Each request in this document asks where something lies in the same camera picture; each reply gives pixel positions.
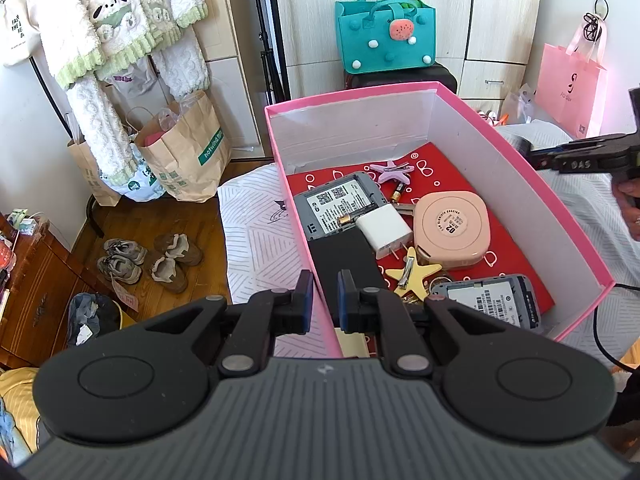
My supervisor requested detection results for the small battery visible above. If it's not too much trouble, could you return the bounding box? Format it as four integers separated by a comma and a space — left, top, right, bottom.
390, 183, 408, 204

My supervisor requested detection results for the black power bank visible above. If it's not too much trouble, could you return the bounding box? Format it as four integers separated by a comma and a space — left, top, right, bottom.
308, 228, 387, 327

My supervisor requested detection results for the teal felt handbag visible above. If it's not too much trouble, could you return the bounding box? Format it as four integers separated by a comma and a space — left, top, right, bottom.
334, 0, 436, 75

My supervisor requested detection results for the pink round compact case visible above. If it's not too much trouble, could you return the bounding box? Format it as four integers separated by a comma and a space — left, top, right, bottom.
412, 191, 490, 270

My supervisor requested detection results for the black suitcase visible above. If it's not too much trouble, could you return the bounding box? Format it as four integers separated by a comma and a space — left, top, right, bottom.
344, 63, 458, 93

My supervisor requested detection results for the brown wooden dresser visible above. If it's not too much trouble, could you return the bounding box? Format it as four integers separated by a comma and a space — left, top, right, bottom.
1, 218, 113, 370

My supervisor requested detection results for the white charger plug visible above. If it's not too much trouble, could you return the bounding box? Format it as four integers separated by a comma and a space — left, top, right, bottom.
356, 204, 412, 260

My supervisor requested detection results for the grey wifi router device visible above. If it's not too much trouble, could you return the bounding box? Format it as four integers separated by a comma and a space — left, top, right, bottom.
294, 171, 387, 240

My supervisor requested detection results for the purple starfish hair clip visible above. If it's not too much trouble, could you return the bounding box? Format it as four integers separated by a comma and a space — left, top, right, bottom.
369, 160, 414, 185

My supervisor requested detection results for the brown fluffy slippers pair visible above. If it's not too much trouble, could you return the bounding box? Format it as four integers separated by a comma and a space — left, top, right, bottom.
148, 233, 204, 294

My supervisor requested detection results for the black tripod stand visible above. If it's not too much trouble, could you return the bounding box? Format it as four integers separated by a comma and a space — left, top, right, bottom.
254, 0, 291, 104

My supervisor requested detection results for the white tote bag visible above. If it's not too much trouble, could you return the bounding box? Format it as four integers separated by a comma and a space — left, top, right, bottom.
1, 0, 40, 67

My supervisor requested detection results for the red patterned box liner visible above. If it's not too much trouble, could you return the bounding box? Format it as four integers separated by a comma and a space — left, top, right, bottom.
286, 143, 553, 313

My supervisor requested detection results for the pink paper gift bag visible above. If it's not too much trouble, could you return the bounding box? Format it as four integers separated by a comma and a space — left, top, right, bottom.
535, 13, 608, 139

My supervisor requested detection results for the brown paper shopping bag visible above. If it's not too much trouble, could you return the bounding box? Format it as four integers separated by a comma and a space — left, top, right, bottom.
134, 90, 232, 203

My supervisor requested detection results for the grey sneakers pair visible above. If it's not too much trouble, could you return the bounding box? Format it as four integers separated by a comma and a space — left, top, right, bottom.
96, 238, 148, 285

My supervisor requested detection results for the pink cardboard storage box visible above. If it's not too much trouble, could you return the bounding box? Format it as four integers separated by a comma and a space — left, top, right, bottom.
265, 81, 615, 342

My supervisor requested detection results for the metal key bunch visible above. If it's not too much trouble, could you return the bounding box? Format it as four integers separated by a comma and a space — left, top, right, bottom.
393, 203, 414, 214

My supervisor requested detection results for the yellow starfish hair clip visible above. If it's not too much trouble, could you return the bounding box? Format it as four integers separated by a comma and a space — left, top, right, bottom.
385, 247, 442, 300

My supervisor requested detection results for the white wardrobe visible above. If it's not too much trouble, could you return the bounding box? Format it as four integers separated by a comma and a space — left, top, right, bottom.
277, 0, 540, 110

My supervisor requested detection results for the person right hand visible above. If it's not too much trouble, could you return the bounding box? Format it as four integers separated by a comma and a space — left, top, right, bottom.
612, 178, 640, 242

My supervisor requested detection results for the white fluffy bathrobe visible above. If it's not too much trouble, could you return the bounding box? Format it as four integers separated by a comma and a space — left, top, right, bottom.
27, 0, 209, 185

